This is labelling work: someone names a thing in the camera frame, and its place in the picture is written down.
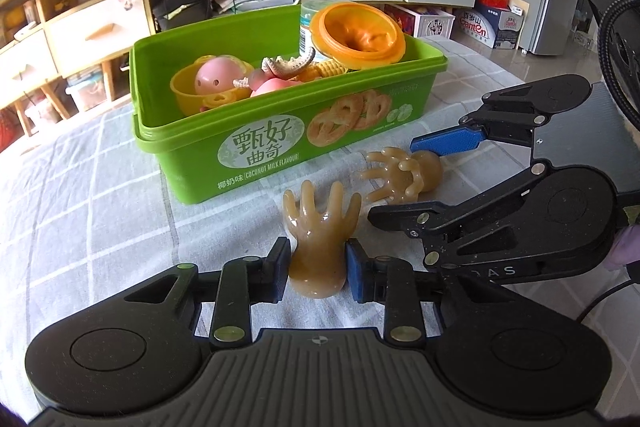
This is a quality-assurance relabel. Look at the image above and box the green plastic cookie box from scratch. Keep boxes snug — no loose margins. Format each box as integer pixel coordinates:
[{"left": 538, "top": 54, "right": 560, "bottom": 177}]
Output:
[{"left": 129, "top": 5, "right": 447, "bottom": 204}]

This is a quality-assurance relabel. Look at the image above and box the yellow toy cup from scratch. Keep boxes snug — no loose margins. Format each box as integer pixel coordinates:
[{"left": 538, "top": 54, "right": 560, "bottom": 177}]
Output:
[{"left": 169, "top": 55, "right": 254, "bottom": 116}]

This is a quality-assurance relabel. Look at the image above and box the pink ball toy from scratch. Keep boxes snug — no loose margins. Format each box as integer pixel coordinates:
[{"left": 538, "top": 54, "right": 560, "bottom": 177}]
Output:
[{"left": 194, "top": 55, "right": 250, "bottom": 95}]

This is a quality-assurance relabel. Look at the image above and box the grey checked table cloth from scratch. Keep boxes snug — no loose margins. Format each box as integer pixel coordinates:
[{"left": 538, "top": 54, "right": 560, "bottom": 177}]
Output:
[{"left": 19, "top": 36, "right": 640, "bottom": 417}]

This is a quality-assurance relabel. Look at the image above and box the orange plastic pumpkin bowl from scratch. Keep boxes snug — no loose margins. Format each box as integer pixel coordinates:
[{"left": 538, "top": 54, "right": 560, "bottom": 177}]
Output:
[{"left": 309, "top": 2, "right": 406, "bottom": 70}]

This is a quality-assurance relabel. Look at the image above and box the wooden cabinet with drawers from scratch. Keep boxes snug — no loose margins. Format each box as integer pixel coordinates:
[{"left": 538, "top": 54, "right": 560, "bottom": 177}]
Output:
[{"left": 0, "top": 0, "right": 482, "bottom": 138}]

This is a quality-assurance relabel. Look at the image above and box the tan rubber hand toy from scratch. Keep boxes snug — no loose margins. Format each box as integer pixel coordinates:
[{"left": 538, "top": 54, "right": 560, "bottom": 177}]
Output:
[
  {"left": 361, "top": 146, "right": 444, "bottom": 205},
  {"left": 283, "top": 180, "right": 361, "bottom": 299}
]

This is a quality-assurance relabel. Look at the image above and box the black bag on shelf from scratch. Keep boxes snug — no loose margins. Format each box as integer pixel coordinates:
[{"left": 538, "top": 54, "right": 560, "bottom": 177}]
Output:
[{"left": 150, "top": 0, "right": 213, "bottom": 32}]

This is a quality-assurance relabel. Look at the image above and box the white dried starfish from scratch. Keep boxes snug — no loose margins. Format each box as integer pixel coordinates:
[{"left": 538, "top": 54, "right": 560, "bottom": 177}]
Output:
[{"left": 233, "top": 48, "right": 316, "bottom": 89}]

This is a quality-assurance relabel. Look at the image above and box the yellow toy corn cob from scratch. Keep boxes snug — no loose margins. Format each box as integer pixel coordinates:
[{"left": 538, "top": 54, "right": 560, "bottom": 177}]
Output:
[{"left": 296, "top": 58, "right": 348, "bottom": 82}]

